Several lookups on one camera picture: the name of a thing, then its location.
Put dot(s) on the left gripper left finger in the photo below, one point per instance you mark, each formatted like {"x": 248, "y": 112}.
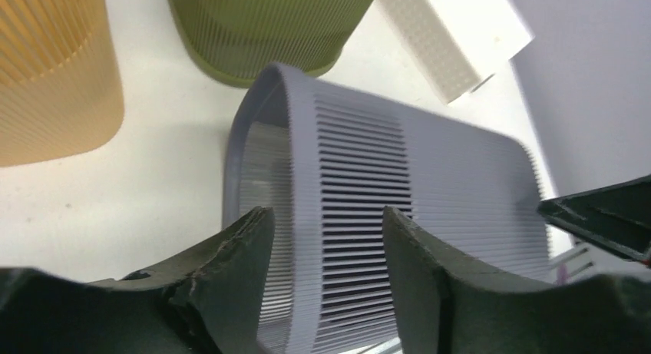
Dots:
{"x": 206, "y": 299}

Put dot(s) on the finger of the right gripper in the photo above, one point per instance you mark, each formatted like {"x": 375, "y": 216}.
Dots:
{"x": 615, "y": 218}

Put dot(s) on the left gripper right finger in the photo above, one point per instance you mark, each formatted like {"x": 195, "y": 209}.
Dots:
{"x": 446, "y": 301}

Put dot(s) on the grey slatted waste bin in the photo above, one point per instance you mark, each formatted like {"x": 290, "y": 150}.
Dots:
{"x": 328, "y": 160}

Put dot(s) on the white perforated plastic basket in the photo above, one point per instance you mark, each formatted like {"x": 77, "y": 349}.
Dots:
{"x": 459, "y": 44}

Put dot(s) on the yellow slatted waste bin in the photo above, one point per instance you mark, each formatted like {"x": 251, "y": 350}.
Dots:
{"x": 61, "y": 90}

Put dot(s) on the green slatted waste bin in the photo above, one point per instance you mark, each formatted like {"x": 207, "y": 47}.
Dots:
{"x": 232, "y": 41}

